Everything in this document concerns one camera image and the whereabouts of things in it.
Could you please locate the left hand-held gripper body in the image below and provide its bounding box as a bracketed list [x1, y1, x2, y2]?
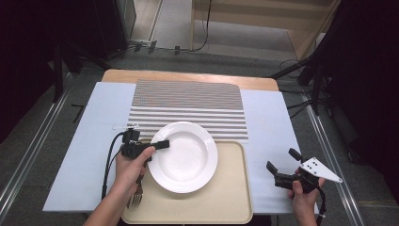
[112, 123, 152, 160]

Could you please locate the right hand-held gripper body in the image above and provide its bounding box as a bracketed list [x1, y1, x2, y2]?
[274, 157, 343, 195]

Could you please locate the white deep plate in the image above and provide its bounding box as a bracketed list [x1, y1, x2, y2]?
[147, 121, 219, 194]

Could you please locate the wooden-handled fork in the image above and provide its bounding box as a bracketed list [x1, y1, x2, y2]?
[126, 173, 146, 210]

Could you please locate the beige plastic tray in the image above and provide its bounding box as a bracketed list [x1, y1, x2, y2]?
[120, 137, 254, 225]

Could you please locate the person's left hand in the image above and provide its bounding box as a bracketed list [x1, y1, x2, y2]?
[114, 145, 157, 196]

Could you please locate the person's right hand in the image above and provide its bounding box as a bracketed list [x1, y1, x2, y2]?
[287, 177, 327, 217]

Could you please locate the striped woven placemat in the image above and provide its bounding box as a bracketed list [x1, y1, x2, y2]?
[126, 78, 249, 144]

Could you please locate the black L-shaped bar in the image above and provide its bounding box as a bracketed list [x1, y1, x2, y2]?
[71, 103, 87, 124]

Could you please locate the black tripod stand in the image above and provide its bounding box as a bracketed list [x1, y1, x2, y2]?
[267, 37, 333, 116]

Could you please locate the black metal stand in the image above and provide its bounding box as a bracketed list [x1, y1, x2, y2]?
[51, 37, 83, 103]

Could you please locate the dark curtain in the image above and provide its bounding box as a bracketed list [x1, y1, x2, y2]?
[0, 0, 95, 142]
[316, 0, 399, 202]

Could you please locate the black cabinet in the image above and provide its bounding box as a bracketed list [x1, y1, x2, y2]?
[90, 0, 137, 60]

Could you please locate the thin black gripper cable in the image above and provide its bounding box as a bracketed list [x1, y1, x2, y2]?
[104, 149, 124, 189]

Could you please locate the thick black gripper cable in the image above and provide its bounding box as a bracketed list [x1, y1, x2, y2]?
[101, 131, 126, 201]
[315, 185, 327, 226]

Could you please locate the metal floor rail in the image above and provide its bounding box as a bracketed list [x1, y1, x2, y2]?
[301, 93, 366, 226]
[0, 73, 72, 218]

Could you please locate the black floor cable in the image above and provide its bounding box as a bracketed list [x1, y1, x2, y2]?
[285, 99, 314, 120]

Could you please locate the black hanging cable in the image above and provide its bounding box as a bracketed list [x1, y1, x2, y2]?
[189, 0, 213, 53]

